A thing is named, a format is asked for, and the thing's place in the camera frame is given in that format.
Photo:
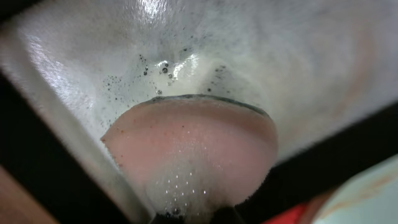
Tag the pink green sponge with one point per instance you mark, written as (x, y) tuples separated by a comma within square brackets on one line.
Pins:
[(190, 155)]

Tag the light blue plate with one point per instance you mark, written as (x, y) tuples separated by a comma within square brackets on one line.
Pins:
[(367, 198)]

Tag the black soapy water tray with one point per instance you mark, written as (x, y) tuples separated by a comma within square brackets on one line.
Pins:
[(316, 67)]

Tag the red plastic tray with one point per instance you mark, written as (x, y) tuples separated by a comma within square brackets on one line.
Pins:
[(293, 215)]

